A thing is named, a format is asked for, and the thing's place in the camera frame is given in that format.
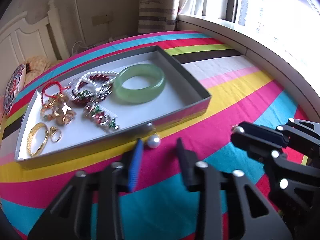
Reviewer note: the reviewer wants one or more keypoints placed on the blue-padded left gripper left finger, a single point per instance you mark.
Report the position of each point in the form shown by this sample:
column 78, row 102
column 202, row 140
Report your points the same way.
column 69, row 215

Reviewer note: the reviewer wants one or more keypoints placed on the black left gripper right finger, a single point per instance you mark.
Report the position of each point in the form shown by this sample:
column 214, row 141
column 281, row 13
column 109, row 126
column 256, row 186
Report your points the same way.
column 250, row 214

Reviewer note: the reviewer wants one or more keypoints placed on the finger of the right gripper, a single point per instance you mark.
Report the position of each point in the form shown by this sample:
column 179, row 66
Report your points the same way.
column 292, row 185
column 302, row 136

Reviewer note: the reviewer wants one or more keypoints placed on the pearl earring pair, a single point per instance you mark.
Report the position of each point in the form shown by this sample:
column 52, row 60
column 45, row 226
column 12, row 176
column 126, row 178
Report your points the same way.
column 153, row 141

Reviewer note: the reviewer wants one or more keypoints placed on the silver jewelled hair clip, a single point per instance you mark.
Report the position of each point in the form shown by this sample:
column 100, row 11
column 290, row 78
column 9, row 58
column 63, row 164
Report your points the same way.
column 101, row 117

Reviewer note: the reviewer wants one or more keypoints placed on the gold mesh bangle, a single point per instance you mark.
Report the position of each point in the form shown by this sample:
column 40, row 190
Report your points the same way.
column 37, row 139

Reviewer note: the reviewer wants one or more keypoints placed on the grey cardboard tray box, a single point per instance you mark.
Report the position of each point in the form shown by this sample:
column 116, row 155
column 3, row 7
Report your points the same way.
column 183, row 98

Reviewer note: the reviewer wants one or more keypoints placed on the green jade bangle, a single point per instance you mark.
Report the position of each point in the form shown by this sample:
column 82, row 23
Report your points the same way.
column 139, row 83

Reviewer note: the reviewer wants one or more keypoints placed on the rainbow striped tablecloth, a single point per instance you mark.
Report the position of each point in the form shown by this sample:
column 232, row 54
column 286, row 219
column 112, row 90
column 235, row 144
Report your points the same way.
column 160, row 207

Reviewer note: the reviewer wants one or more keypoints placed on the dark framed window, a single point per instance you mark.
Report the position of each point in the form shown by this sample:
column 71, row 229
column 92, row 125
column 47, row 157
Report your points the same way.
column 264, row 15

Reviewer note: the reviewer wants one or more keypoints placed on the round patterned cushion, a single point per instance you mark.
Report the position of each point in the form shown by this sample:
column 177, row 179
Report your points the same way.
column 14, row 86

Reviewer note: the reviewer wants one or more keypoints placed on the beige fuzzy blanket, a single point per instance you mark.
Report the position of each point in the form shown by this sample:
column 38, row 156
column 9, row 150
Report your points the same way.
column 36, row 66

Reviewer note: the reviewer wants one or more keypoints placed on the white wooden headboard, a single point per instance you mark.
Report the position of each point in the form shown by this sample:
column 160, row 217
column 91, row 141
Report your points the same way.
column 21, row 40

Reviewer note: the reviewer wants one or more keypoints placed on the printed beige curtain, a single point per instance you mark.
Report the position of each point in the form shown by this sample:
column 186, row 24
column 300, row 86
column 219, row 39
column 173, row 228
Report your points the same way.
column 158, row 15

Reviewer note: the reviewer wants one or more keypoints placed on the wall power socket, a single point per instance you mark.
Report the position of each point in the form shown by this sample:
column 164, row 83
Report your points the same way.
column 102, row 19

